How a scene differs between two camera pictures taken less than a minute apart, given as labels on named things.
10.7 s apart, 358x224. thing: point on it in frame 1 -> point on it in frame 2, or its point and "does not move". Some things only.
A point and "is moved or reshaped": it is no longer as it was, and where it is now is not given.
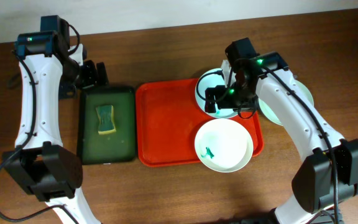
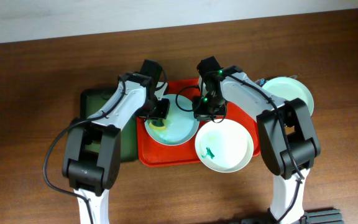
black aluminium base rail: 335,217 does not move
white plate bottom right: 224,145 does not move
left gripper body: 91,74 -> 159,112
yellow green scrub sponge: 106,117 is moved or reshaped
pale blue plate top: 210,81 is moved or reshaped
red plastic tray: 168,117 does not move
